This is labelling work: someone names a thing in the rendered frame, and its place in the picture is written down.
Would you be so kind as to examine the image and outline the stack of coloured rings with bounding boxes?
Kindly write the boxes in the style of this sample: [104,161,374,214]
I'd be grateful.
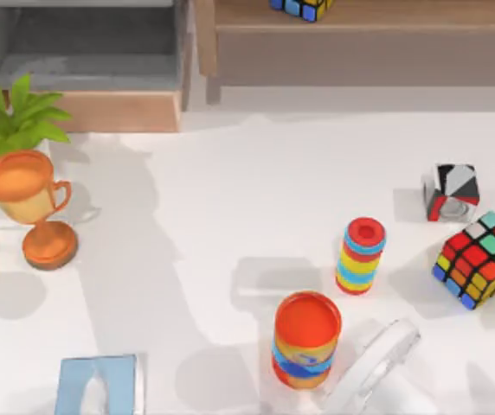
[334,216,387,297]

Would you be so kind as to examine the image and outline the orange can with blue band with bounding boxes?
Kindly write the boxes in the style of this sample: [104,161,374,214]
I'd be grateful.
[271,290,344,390]

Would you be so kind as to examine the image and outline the pale wooden drawer front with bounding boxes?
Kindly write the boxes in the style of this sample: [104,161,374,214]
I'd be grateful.
[47,89,183,133]

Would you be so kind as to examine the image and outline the wooden open shelf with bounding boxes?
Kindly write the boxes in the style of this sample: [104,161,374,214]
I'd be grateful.
[195,0,495,105]

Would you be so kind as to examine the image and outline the black white red cube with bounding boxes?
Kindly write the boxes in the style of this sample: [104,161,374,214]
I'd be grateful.
[420,163,480,223]

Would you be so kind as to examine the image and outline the colourful puzzle cube blue tiles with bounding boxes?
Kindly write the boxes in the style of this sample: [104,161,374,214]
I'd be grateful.
[268,0,336,22]

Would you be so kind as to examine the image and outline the orange trophy cup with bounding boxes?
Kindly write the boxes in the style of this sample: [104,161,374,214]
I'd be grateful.
[0,150,80,271]

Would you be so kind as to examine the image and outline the pulled-out drawer grey inside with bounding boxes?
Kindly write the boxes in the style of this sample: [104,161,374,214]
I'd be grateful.
[0,0,193,93]

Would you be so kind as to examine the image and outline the light blue tissue box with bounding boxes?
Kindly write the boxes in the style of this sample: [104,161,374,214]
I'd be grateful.
[54,354,148,415]

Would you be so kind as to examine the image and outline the colourful puzzle cube red tiles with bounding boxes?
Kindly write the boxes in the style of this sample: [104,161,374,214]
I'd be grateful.
[431,211,495,311]

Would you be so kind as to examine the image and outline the green leafy plant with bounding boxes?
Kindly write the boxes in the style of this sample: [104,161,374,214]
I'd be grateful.
[0,73,73,172]

